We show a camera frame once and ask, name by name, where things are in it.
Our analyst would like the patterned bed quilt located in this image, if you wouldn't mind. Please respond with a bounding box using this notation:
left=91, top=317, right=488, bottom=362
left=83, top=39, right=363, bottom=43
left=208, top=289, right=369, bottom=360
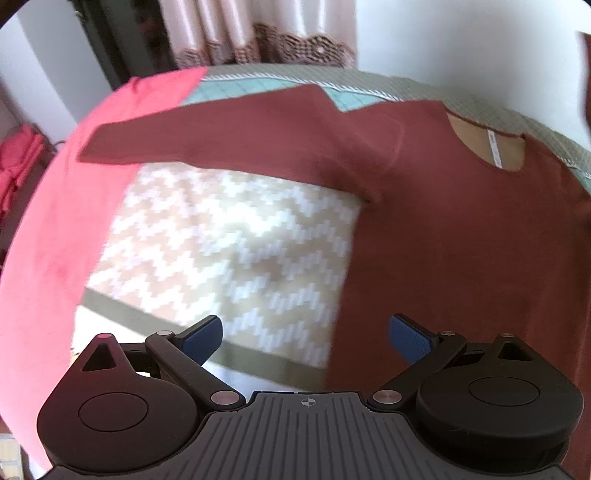
left=82, top=70, right=590, bottom=390

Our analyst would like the dark red sweater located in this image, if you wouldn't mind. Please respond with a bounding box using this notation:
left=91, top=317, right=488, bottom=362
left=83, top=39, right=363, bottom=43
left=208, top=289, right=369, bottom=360
left=79, top=85, right=590, bottom=392

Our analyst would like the red clothes pile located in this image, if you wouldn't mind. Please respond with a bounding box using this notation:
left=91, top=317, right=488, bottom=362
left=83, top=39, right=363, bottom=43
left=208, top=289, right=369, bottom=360
left=1, top=123, right=55, bottom=220

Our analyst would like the pink lace curtain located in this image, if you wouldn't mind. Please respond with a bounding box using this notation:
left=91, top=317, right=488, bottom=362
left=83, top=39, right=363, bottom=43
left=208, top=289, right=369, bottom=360
left=159, top=0, right=356, bottom=69

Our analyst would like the pink red cloth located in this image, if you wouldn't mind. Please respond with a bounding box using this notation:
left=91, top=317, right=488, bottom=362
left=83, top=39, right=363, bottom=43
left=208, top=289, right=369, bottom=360
left=1, top=68, right=206, bottom=471

